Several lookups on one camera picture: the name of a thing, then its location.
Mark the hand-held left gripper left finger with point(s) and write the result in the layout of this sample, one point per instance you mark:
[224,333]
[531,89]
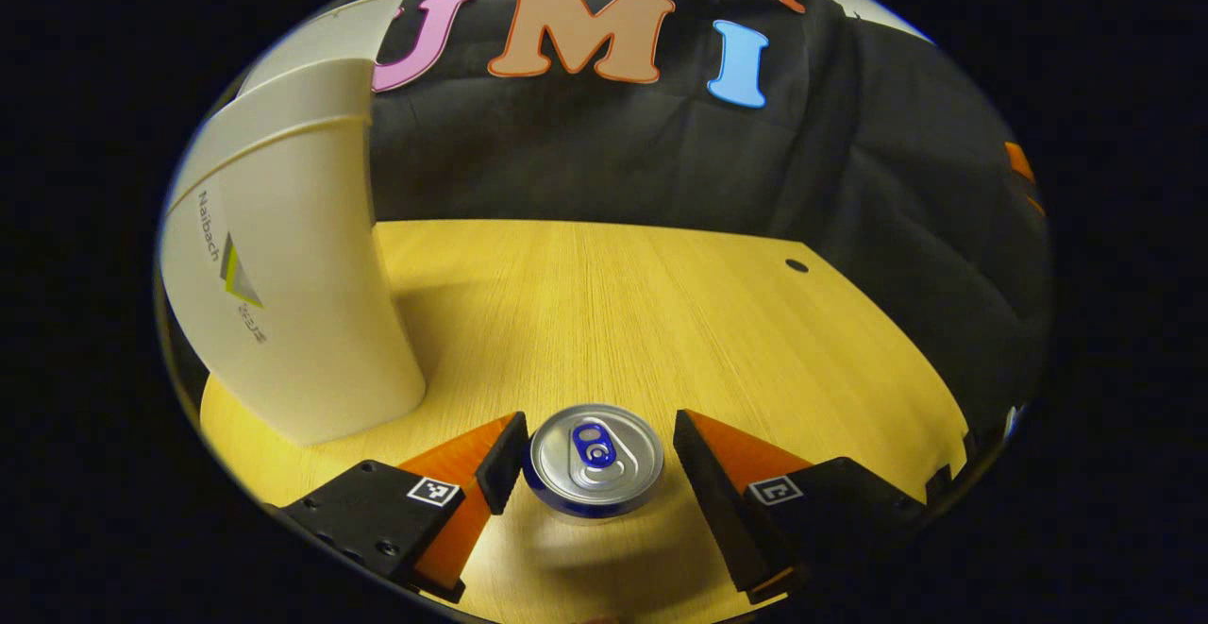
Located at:
[505,459]

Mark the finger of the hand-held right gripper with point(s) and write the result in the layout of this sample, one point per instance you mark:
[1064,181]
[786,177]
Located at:
[1021,166]

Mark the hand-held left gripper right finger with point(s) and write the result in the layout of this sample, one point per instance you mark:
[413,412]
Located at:
[708,492]

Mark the blue and silver pop can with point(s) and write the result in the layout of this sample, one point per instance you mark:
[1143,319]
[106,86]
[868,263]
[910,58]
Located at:
[595,459]

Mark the white desktop garbage bin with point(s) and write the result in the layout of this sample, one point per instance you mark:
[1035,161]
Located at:
[302,275]

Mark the wooden desktop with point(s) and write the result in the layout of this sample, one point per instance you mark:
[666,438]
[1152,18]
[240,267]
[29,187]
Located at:
[613,322]

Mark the black backdrop cloth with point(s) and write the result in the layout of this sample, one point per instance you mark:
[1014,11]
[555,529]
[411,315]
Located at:
[661,161]

